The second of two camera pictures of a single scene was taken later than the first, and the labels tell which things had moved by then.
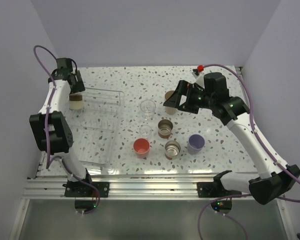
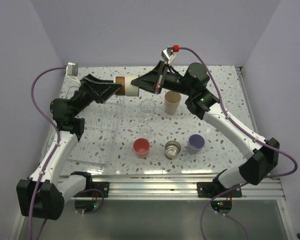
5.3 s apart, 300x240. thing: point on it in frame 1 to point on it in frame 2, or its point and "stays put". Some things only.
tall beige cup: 169,110 stays put
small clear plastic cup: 145,131 stays put
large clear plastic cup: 147,107 stays put
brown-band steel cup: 165,127 to 126,89
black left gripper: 80,85 to 100,90
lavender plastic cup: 196,142 stays put
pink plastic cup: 141,147 stays put
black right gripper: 187,89 to 149,81
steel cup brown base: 172,149 stays put
